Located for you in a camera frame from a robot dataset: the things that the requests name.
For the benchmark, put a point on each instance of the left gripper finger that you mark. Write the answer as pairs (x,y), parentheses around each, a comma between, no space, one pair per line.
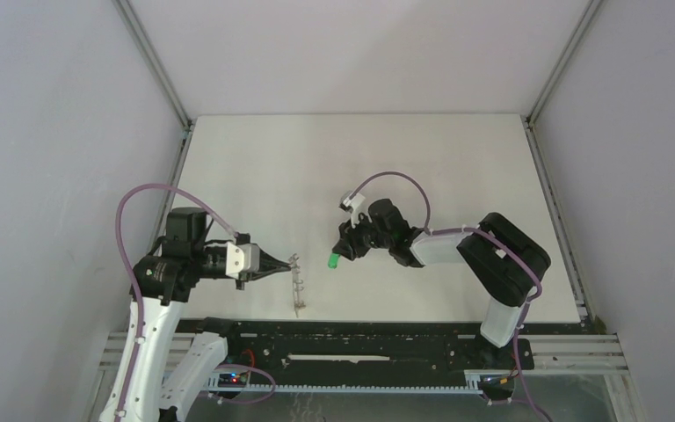
(272,271)
(268,262)

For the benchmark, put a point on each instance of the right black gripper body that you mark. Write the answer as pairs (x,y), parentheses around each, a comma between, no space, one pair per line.
(364,236)

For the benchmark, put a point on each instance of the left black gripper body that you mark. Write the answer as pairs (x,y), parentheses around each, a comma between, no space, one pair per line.
(243,276)

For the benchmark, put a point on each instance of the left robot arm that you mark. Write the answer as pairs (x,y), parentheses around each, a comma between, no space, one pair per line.
(163,281)

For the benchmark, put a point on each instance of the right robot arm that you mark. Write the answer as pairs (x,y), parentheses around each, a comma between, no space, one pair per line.
(509,264)

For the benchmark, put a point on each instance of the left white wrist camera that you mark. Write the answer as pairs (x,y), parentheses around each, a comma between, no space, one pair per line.
(242,256)

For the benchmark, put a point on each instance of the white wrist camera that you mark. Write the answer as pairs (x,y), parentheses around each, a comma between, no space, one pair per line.
(351,203)
(242,256)

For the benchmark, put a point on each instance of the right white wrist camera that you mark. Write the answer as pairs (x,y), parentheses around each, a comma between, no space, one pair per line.
(351,203)

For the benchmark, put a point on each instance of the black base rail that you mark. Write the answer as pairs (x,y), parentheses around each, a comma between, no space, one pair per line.
(373,355)

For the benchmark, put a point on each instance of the white cable duct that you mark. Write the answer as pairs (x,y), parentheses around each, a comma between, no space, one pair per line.
(215,385)

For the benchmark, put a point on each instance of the left aluminium frame post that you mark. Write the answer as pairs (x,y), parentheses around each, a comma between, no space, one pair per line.
(145,47)

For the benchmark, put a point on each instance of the aluminium frame post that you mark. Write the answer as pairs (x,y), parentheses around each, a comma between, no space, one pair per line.
(572,44)
(145,47)

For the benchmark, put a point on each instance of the right aluminium frame post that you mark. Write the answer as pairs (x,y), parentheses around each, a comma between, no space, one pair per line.
(572,44)

